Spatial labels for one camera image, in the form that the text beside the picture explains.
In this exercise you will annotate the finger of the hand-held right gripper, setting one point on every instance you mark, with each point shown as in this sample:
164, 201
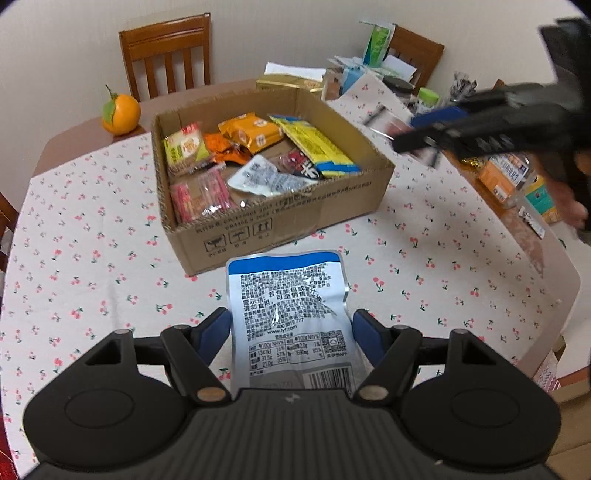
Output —
438, 117
425, 138

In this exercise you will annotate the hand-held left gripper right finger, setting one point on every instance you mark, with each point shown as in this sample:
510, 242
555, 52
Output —
369, 333

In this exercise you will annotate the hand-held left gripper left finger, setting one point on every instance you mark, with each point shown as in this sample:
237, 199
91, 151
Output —
214, 330

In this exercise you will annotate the clear brown snack packet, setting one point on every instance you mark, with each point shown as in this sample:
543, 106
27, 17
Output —
385, 122

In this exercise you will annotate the blue and white foil packet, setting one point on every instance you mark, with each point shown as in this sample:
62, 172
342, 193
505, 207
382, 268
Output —
286, 314

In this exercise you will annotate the yellow packet with blue edge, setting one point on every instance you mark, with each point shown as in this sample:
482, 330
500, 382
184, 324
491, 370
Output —
318, 147

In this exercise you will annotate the red and black snack packet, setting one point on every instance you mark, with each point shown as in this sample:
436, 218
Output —
302, 166

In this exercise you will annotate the brown cardboard box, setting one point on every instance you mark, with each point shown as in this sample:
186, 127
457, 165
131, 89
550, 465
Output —
286, 221

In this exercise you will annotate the red striped snack packet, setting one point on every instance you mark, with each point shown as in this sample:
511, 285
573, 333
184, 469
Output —
198, 196

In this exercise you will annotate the small silver snack packet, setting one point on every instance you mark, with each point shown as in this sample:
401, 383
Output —
263, 177

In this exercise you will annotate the yellow bread packet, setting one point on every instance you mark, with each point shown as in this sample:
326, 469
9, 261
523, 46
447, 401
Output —
184, 147

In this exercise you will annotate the person's right hand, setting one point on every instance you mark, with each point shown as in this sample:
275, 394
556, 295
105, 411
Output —
572, 205

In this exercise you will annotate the green lid jar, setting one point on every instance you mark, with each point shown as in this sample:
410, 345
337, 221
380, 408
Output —
427, 99

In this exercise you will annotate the clear jar of dark packets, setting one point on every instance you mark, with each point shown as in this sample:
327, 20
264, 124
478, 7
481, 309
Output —
464, 87

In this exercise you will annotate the dark round lid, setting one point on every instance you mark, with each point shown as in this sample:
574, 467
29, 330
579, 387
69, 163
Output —
398, 86

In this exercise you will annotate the gold candy wrappers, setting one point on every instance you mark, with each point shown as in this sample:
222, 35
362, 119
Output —
472, 162

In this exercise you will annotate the white papers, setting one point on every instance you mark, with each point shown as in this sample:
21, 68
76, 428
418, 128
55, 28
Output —
397, 67

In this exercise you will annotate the wooden chair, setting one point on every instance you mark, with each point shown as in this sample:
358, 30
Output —
166, 60
7, 226
418, 50

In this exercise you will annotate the green carton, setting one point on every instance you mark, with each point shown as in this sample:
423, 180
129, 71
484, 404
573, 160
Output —
542, 198
378, 44

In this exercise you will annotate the orange box on side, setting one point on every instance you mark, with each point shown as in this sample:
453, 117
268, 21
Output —
501, 180

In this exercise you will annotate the light blue box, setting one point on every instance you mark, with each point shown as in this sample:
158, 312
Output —
354, 81

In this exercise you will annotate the gold box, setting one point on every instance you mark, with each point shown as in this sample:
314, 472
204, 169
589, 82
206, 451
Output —
286, 84

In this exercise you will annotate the cherry print tablecloth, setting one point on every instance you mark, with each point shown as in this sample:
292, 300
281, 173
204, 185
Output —
92, 230

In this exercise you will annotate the yellow-orange biscuit packet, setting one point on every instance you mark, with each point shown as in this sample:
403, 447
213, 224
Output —
249, 131

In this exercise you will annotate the crumpled orange snack packet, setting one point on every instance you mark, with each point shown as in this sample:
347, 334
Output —
221, 147

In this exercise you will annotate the cardboard carton on floor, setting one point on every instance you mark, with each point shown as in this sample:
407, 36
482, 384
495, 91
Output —
568, 406

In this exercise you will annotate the orange fruit with leaf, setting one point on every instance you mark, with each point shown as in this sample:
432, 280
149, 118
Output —
122, 113

